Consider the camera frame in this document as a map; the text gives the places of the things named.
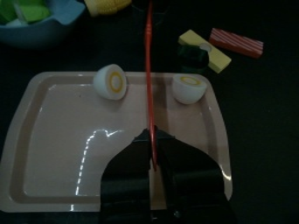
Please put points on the green toy vegetable pieces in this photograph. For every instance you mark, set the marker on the green toy vegetable pieces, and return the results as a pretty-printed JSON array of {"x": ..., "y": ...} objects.
[{"x": 27, "y": 11}]

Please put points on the dark green toy pepper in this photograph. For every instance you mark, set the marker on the dark green toy pepper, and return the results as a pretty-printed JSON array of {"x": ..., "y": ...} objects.
[{"x": 193, "y": 59}]

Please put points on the yellow toy butter block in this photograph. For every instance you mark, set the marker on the yellow toy butter block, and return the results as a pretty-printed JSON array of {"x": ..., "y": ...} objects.
[{"x": 213, "y": 54}]

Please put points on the red striped toy bacon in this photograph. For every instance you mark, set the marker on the red striped toy bacon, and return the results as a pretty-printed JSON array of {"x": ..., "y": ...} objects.
[{"x": 237, "y": 42}]

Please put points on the blue plastic bowl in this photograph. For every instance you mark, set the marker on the blue plastic bowl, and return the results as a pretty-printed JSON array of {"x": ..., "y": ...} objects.
[{"x": 43, "y": 27}]

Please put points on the pink plastic tray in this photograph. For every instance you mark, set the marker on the pink plastic tray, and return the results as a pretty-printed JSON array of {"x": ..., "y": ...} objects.
[{"x": 58, "y": 131}]

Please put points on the toy egg half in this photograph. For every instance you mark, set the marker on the toy egg half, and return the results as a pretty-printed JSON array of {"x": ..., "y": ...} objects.
[
  {"x": 189, "y": 88},
  {"x": 111, "y": 82}
]

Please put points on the yellow toy corn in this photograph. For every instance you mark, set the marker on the yellow toy corn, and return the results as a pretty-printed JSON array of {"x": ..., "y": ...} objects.
[{"x": 106, "y": 6}]

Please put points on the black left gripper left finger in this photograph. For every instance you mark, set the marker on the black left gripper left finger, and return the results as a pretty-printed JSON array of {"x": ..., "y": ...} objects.
[{"x": 126, "y": 180}]

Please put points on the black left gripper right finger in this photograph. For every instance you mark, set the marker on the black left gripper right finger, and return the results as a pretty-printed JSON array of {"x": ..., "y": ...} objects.
[{"x": 194, "y": 180}]

